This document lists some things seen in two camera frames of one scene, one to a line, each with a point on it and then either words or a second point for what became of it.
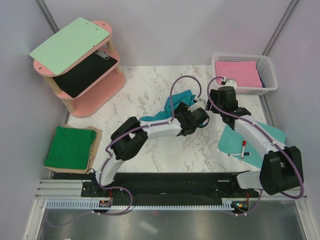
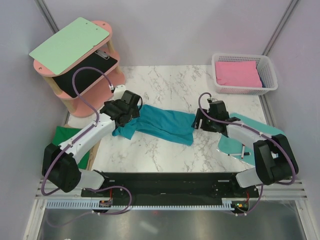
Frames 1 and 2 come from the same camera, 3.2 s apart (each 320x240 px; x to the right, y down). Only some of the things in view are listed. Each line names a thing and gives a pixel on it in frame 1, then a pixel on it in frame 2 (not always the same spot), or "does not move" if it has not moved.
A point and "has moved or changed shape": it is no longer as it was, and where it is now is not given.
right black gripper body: [213, 97] -> [206, 124]
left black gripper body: [191, 112] -> [135, 114]
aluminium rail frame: [51, 189] does not move
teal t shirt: [186, 97] has moved or changed shape
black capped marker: [247, 153] does not move
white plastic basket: [265, 69] does not move
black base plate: [165, 186] does not move
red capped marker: [243, 149] does not move
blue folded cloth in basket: [263, 84] does not move
